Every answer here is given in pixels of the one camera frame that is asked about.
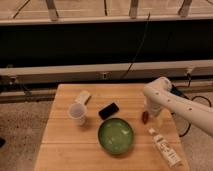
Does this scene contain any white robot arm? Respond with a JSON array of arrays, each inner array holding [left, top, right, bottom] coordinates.
[[143, 77, 213, 137]]

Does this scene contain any white ceramic cup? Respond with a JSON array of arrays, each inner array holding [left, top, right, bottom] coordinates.
[[68, 103, 87, 126]]

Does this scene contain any small white sponge block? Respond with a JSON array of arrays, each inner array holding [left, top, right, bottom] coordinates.
[[75, 90, 91, 104]]

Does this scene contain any black hanging cable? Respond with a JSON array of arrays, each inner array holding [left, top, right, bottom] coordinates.
[[117, 12, 152, 83]]

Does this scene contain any wooden table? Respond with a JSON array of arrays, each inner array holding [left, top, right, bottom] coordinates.
[[34, 83, 190, 171]]

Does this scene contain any black smartphone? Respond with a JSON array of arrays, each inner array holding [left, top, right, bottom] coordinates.
[[98, 103, 119, 120]]

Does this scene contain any clear labelled bottle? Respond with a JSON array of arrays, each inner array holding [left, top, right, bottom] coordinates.
[[149, 128, 181, 167]]

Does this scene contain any red pepper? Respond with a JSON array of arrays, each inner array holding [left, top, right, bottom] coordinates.
[[142, 111, 149, 124]]

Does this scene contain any green bowl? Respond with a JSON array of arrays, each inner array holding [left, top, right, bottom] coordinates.
[[98, 118, 134, 155]]

